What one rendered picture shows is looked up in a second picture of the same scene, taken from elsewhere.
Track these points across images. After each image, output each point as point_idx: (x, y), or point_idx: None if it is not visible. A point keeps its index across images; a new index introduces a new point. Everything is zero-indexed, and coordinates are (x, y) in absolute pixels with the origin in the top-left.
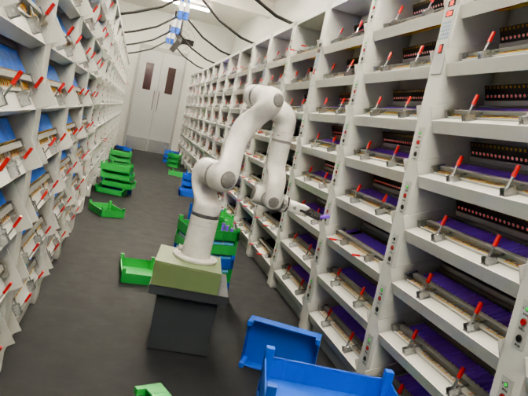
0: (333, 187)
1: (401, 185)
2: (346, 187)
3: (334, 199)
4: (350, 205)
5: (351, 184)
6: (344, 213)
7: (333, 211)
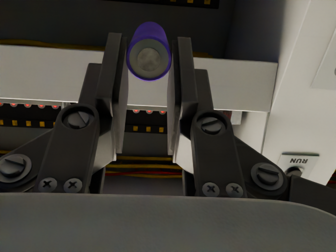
0: (303, 147)
1: (14, 111)
2: (242, 129)
3: (276, 101)
4: (48, 94)
5: (233, 129)
6: (271, 8)
7: (293, 29)
